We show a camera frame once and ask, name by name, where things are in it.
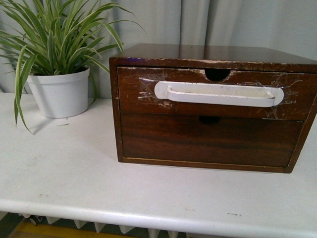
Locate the white drawer handle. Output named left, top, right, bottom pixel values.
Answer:
left=155, top=81, right=284, bottom=108

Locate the green spider plant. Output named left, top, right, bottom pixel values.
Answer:
left=0, top=0, right=146, bottom=135

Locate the wooden drawer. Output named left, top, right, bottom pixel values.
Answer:
left=121, top=114, right=304, bottom=167
left=117, top=66, right=317, bottom=120

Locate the white plant pot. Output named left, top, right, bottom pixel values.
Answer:
left=27, top=68, right=90, bottom=119

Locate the brown wooden drawer cabinet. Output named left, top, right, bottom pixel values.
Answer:
left=109, top=44, right=317, bottom=173

